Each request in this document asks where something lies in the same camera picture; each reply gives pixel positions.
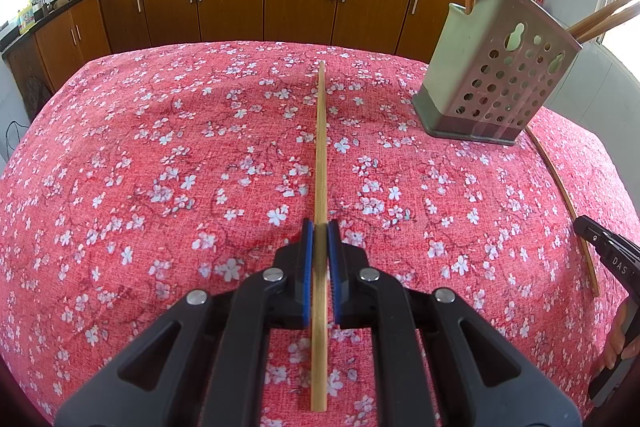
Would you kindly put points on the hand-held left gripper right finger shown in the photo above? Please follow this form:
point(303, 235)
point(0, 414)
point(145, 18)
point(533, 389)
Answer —
point(334, 277)

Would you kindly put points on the red floral tablecloth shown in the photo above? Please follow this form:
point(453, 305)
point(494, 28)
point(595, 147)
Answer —
point(175, 157)

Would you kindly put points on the brown lower kitchen cabinets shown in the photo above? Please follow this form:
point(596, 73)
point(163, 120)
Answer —
point(300, 2)

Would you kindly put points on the yellow detergent bottle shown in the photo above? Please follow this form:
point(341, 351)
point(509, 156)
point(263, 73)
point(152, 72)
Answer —
point(26, 19)

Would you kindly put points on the person's right hand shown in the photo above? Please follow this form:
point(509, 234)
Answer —
point(622, 332)

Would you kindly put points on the green perforated utensil holder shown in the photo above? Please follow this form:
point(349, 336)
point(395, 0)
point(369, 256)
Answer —
point(445, 72)

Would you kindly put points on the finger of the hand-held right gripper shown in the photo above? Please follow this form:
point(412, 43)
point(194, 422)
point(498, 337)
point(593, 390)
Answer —
point(612, 252)

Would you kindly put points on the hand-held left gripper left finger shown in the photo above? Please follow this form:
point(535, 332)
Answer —
point(306, 277)

